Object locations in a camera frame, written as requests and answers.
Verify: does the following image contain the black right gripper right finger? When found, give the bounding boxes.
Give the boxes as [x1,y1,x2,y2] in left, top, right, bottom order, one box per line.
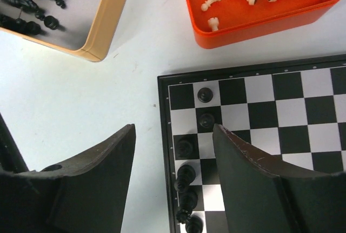
[212,124,345,232]

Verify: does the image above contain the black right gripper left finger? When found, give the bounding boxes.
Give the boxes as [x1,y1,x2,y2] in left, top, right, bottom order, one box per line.
[1,124,136,232]

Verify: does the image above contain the black chess piece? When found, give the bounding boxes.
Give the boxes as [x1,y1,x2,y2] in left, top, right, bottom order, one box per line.
[176,190,198,224]
[185,216,203,233]
[174,164,196,193]
[177,139,194,158]

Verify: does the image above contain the black pawn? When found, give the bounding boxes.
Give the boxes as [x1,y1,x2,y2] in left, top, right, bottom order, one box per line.
[198,113,215,129]
[197,87,214,103]

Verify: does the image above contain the pile of black chess pieces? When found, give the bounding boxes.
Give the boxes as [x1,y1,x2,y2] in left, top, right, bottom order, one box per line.
[1,0,66,36]

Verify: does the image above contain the black and white chessboard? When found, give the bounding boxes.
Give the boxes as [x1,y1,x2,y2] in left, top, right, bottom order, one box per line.
[158,55,345,232]

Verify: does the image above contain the red plastic tray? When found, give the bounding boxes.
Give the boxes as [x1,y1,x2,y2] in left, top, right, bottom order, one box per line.
[186,0,339,49]

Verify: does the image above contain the gold metal tin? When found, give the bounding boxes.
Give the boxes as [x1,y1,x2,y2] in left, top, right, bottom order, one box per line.
[1,0,126,62]

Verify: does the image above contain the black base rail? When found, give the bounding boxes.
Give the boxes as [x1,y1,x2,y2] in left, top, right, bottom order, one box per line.
[0,116,29,174]

